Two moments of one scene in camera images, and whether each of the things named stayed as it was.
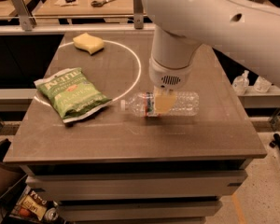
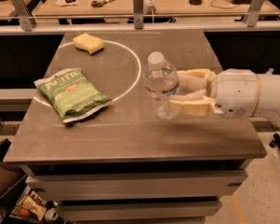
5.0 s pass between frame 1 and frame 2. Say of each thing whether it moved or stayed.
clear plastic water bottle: moved
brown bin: stayed
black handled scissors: stayed
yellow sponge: stayed
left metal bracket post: stayed
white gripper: moved
